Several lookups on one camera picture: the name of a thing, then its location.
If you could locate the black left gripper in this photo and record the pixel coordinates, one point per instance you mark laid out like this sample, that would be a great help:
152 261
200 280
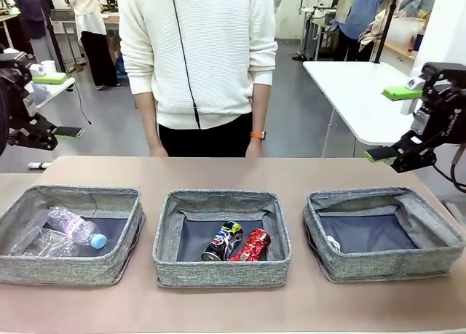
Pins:
18 119

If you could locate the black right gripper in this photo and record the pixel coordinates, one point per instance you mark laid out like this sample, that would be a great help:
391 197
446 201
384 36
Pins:
444 108

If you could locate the clear bottle with pink label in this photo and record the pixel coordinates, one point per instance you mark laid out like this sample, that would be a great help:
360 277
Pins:
73 225

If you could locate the white paper ball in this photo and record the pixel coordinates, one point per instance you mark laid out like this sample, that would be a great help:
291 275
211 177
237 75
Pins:
334 242

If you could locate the clear plastic cup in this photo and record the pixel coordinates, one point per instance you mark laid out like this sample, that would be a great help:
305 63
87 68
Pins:
51 245

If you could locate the crushed red soda can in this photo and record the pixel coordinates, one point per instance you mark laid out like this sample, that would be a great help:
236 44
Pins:
253 245

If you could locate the crushed black soda can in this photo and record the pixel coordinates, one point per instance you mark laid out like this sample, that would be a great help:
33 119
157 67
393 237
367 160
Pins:
222 241

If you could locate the person's right forearm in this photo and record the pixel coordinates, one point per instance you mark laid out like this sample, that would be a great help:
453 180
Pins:
147 119

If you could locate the person's left forearm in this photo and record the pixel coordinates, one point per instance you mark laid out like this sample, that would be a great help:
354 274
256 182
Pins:
261 106

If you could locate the person's right hand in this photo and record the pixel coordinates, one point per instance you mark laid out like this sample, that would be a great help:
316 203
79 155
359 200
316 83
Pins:
158 152

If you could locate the person's left hand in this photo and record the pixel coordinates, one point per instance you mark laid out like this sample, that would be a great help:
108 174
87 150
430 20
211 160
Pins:
255 149

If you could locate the white side table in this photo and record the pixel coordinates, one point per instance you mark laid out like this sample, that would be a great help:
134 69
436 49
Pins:
58 88

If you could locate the white paper cup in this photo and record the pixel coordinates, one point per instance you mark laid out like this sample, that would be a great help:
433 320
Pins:
51 66

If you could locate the white rectangular table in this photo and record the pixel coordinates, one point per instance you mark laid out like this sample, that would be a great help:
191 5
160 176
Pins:
353 97

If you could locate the black tripod pole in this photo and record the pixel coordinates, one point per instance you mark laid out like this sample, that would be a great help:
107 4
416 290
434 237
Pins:
56 43

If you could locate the white marker pen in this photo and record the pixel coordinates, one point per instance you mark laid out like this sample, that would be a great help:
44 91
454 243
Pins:
38 164

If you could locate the bystander in white top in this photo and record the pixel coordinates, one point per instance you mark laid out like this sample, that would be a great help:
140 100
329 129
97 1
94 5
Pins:
94 39

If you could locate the bystander in dark purple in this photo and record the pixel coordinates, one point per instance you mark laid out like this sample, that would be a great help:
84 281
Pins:
34 21

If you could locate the translucent plastic bin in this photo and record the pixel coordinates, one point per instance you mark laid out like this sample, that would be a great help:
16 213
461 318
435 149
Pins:
404 32

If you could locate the black stand pole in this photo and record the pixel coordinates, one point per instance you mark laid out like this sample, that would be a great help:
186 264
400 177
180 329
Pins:
386 21

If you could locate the orange smartwatch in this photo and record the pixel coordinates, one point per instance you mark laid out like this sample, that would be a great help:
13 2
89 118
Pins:
258 135

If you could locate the grey fabric basket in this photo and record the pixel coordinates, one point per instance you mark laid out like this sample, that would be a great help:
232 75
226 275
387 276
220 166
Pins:
382 265
218 274
65 270

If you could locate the black trousers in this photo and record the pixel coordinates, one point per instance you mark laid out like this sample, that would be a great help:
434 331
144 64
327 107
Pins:
207 141

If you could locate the white knit sweater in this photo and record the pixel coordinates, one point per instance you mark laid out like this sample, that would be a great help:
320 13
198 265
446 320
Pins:
218 50

